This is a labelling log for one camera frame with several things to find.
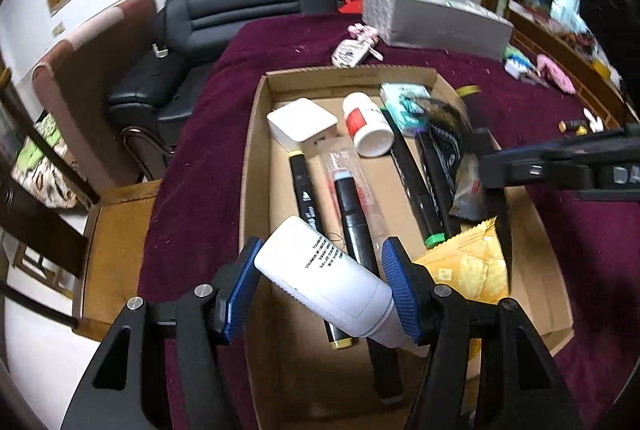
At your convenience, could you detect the wooden cabinet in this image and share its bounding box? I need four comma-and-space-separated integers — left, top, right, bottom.
482, 0, 640, 126

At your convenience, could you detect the grey cardboard gift box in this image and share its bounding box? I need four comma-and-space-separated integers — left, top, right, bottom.
361, 0, 516, 61

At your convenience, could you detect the patterned seat cushion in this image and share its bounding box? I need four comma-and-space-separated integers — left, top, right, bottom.
10, 115, 81, 211

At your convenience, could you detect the brown cardboard tray box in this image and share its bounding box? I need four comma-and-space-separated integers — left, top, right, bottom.
239, 66, 575, 430

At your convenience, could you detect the black leather sofa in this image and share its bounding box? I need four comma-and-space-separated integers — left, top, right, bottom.
104, 0, 458, 146

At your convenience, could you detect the dark wooden chair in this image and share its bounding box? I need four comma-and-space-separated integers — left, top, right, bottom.
0, 67, 166, 343

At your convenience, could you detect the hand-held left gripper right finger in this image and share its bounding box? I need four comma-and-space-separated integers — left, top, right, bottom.
382, 237, 584, 430

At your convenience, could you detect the yellow foil packet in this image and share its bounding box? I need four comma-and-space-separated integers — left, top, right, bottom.
414, 216, 512, 306

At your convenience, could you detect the white bottle black text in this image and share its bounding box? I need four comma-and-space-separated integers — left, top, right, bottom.
254, 215, 431, 358

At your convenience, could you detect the pink cloth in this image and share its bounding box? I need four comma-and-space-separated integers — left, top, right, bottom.
536, 54, 576, 95

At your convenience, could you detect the white cube charger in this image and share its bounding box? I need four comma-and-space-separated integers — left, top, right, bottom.
266, 98, 338, 151

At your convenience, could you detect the black marker green cap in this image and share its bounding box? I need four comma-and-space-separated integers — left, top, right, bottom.
415, 130, 448, 248

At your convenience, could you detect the black marker purple cap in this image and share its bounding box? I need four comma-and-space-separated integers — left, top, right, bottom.
380, 107, 441, 241

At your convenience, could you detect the black marker yellow cap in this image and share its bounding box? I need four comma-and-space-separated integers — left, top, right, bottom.
287, 150, 358, 351

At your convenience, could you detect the white bottle red label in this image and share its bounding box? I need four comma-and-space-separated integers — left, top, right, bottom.
342, 92, 396, 158

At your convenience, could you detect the black marker grey cap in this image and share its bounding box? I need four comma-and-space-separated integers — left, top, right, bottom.
332, 170, 405, 403

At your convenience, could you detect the clear snack packet black label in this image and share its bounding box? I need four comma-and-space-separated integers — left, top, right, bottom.
410, 95, 493, 223

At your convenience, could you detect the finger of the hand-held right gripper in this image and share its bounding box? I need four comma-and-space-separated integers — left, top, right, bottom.
486, 188, 513, 296
472, 128, 546, 189

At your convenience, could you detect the pink key charm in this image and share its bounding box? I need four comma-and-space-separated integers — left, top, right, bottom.
348, 24, 381, 46

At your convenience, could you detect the blue cartoon tissue pack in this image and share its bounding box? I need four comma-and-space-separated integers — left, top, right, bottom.
379, 82, 433, 136

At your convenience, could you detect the clear pack red item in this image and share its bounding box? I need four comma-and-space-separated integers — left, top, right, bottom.
317, 136, 386, 236

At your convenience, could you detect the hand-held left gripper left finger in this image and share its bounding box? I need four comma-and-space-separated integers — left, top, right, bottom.
62, 237, 264, 430

